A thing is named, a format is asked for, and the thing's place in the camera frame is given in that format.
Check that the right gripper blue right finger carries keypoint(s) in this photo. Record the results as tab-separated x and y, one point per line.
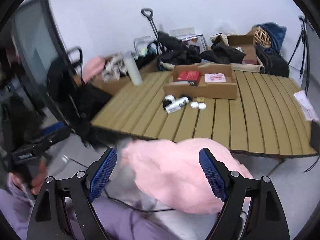
216	173

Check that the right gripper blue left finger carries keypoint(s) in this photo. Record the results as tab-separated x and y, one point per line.
99	173

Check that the small white lid jar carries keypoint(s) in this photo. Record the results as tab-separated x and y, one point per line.
202	106

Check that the small wooden block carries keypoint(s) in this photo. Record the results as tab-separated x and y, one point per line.
200	100

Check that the white tube bottle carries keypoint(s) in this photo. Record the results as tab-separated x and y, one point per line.
177	105

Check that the pink cartoon wallet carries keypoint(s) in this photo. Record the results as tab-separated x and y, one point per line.
214	78

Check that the red and green box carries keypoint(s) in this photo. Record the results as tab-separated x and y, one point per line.
191	77

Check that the frosted plastic container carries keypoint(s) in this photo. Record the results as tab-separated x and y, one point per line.
56	159

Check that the white round jar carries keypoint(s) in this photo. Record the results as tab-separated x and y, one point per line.
169	99

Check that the pink cloth on lap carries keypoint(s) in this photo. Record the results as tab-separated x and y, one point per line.
171	173

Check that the black stroller cart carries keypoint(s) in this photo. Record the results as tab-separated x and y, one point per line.
78	101

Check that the cardboard tray box on table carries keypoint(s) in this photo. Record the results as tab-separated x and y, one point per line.
204	89

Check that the beige clothes pile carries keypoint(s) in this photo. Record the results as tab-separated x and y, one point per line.
114	68

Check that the pink bag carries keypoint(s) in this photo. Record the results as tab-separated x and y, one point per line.
93	68

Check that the black smartphone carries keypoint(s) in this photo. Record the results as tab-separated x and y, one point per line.
315	136

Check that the white thermos bottle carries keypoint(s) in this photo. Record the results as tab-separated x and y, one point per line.
132	69

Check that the black clothes pile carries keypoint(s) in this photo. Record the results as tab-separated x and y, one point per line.
222	54

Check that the black backpack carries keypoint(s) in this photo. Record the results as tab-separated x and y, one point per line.
273	62

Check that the white metal rack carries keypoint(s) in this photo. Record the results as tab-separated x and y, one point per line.
141	45

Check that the open cardboard box background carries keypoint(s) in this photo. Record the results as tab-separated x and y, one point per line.
246	44

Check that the woven rattan ball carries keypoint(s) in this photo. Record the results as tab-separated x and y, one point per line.
261	36

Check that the blue bag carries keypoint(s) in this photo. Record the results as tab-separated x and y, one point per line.
276	32

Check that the wall power strip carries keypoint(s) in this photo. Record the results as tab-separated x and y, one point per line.
183	31

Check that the black camera tripod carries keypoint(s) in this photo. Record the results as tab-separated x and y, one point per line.
303	39

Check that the trolley handle black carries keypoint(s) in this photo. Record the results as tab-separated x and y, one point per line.
148	13

